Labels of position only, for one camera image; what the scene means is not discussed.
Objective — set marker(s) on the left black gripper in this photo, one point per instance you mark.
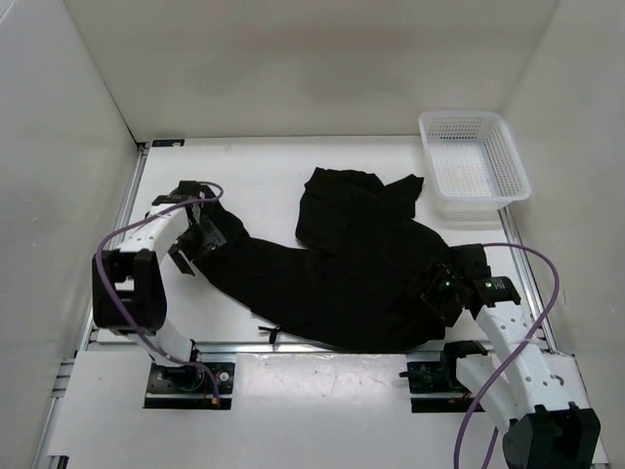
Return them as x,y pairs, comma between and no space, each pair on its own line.
212,240

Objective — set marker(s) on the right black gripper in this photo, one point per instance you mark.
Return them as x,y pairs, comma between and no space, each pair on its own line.
434,273

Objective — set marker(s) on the black trousers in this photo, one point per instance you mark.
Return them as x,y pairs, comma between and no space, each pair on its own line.
351,282

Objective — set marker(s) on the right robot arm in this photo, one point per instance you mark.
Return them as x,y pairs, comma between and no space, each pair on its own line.
535,419

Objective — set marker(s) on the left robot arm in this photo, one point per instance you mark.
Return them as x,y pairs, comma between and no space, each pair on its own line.
129,296

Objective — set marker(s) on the blue label sticker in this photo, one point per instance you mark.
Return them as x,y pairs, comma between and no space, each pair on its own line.
168,143

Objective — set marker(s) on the white plastic mesh basket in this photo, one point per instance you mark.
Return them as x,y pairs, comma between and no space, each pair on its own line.
475,168

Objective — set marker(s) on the right aluminium rail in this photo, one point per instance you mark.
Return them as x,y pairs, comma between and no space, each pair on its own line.
526,263

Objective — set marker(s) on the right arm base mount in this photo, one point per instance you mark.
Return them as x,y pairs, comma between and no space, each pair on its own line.
434,386

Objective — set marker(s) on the front aluminium rail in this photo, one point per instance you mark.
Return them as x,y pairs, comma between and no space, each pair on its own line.
282,347

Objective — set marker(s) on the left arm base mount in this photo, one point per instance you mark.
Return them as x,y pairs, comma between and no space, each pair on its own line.
189,388

